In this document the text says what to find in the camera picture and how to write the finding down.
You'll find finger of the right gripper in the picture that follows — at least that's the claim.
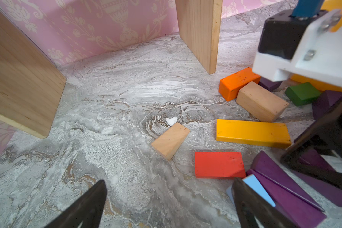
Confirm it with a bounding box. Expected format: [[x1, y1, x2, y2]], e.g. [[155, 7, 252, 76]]
[[280, 98, 342, 190]]

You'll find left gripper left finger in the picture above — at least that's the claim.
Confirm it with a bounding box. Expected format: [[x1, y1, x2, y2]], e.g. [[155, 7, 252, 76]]
[[46, 180, 107, 228]]

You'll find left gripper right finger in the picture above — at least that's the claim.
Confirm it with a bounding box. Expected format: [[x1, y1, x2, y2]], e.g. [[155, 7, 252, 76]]
[[232, 178, 298, 228]]

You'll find yellow plastic storage bin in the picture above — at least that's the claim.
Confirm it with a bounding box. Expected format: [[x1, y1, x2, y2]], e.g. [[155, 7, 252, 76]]
[[290, 1, 342, 87]]

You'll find light blue brick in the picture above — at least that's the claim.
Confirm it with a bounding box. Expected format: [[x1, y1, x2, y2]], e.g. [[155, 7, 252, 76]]
[[237, 174, 276, 207]]

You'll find purple wedge brick pair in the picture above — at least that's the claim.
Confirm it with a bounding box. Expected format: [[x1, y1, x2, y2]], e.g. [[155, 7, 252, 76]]
[[247, 151, 327, 228]]

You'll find green brick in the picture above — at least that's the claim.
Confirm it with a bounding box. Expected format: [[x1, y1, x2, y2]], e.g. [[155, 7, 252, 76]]
[[285, 82, 322, 106]]

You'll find red flat brick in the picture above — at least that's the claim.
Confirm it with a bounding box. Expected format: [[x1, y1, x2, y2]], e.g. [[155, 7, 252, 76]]
[[194, 152, 246, 179]]

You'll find yellow long brick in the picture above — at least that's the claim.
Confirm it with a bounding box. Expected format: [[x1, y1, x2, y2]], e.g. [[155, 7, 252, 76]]
[[216, 119, 292, 149]]

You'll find purple brick middle pile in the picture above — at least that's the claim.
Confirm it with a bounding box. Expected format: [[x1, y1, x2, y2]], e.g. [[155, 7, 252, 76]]
[[293, 90, 342, 208]]

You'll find purple brick near orange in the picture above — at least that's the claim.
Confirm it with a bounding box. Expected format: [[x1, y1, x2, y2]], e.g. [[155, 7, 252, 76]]
[[258, 77, 282, 92]]

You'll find tan wood brick upright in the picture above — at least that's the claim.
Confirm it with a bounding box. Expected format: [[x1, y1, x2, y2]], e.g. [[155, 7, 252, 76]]
[[236, 82, 289, 123]]

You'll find tan wood brick left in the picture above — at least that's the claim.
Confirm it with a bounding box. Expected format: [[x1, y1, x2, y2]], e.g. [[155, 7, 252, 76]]
[[151, 123, 190, 161]]

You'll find wooden two-tier shelf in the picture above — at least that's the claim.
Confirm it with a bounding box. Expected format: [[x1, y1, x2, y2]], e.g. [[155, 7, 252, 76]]
[[0, 1, 222, 139]]

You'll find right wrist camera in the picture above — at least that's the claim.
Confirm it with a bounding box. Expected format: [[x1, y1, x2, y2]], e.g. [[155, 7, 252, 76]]
[[252, 1, 342, 87]]

